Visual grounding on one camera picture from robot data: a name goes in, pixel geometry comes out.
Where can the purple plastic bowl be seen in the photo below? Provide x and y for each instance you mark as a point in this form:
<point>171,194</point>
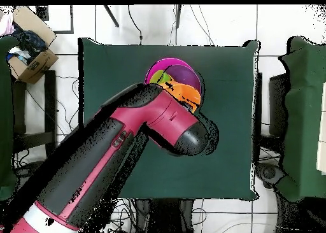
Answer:
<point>186,75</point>

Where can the pale pink cloth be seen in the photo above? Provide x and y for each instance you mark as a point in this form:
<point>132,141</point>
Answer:
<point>6,25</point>

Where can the black tripod leg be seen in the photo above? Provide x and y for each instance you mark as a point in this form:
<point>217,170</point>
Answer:
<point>178,16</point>
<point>111,16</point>

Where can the cardboard box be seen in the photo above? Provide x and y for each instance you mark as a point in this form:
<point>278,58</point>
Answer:
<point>38,70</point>

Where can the pink plastic bowl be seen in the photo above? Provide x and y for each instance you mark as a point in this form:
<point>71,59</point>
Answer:
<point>160,63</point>

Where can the dark green tablecloth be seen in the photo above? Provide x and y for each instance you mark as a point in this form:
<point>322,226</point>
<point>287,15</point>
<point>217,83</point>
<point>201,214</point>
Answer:
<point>114,72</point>

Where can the dark green cloth cover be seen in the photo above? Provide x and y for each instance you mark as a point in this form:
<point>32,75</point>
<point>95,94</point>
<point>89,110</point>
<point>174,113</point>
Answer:
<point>305,90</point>
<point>5,103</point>

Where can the large orange plastic bowl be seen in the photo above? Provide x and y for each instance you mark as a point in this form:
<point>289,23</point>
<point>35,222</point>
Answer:
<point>188,93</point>

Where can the green plastic cup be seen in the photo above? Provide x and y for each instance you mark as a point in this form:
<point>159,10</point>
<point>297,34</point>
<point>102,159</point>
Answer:
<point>159,77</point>

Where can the black metal frame stand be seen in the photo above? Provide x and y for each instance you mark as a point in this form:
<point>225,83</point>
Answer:
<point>50,103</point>

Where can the black equipment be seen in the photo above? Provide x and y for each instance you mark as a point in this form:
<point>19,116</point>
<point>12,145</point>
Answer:
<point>268,173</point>

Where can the dark blue clothing bundle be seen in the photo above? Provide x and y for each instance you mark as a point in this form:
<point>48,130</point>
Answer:
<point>30,42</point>

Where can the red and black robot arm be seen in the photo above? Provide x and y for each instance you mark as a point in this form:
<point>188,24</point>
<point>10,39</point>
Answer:
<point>158,110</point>

